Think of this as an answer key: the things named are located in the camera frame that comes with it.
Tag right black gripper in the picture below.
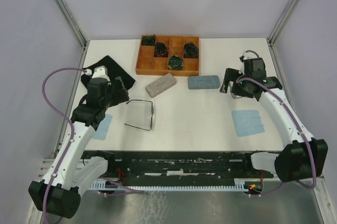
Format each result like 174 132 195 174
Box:
219 68 253 99

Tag blue cleaning cloth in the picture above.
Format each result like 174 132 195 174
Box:
93 114 113 141
231 110 265 137

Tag grey glasses case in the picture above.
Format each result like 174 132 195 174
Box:
145 73 177 98

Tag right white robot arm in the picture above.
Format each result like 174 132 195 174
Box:
220 57 328 183

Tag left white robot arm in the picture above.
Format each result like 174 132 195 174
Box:
28 76 130 223

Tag black cloth pouch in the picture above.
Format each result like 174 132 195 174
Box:
83 55 135 90

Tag blue glasses case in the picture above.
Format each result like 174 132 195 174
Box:
187 75 220 90

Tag wooden compartment tray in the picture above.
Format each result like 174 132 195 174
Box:
135 34 201 76

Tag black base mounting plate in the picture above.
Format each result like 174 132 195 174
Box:
81 150 275 187

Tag right electronics board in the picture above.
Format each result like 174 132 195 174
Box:
249 182 263 193

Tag thin-frame glasses right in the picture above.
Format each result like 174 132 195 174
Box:
230 82 246 99

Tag thin-frame glasses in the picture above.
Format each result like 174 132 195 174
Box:
124 99 155 131
230 82 246 99

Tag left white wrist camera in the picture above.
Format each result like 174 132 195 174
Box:
92 66 111 82

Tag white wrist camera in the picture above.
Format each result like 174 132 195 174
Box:
239 51 255 62
92 66 111 82

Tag thin-frame glasses left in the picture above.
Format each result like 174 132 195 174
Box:
124 99 155 131

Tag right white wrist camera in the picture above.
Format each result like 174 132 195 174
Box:
239 51 255 62

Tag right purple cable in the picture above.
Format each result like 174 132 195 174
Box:
236 49 318 190

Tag purple cable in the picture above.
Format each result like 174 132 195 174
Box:
236 49 318 190
42 67 92 222

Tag red wires left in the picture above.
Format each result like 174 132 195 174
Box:
115 167 127 185

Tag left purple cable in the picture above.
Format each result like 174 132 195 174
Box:
42 67 92 222

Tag white slotted cable duct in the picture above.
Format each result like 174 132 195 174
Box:
89 178 251 190

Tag left aluminium frame post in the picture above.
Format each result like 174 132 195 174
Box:
39 0 89 48

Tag aluminium frame post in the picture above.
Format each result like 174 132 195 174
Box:
267 0 316 47
39 0 89 48

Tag right aluminium frame post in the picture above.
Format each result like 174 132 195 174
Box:
267 0 316 47

